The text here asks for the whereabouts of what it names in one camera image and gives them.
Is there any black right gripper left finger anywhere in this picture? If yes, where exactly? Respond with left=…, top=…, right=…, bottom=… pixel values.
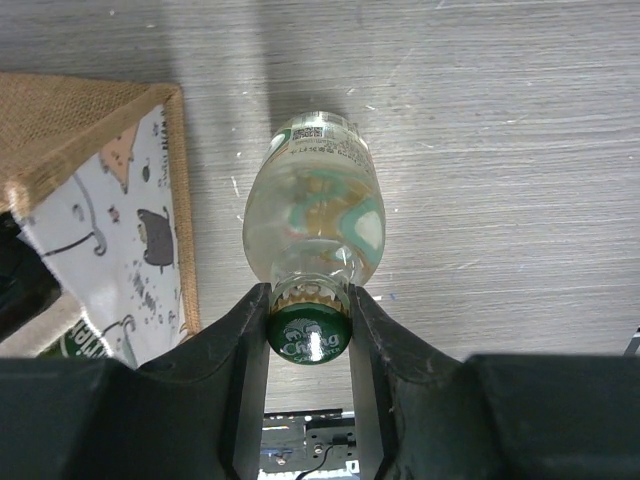
left=1, top=284, right=270, bottom=479

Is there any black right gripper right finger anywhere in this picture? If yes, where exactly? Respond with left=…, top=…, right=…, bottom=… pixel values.
left=349, top=287, right=639, bottom=479

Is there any brown canvas bag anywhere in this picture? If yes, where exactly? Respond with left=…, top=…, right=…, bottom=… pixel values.
left=1, top=73, right=201, bottom=368

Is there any green bottle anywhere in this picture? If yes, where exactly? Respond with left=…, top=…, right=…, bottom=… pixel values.
left=1, top=212, right=61, bottom=341

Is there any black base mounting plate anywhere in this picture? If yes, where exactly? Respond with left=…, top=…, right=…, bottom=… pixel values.
left=258, top=409, right=361, bottom=479

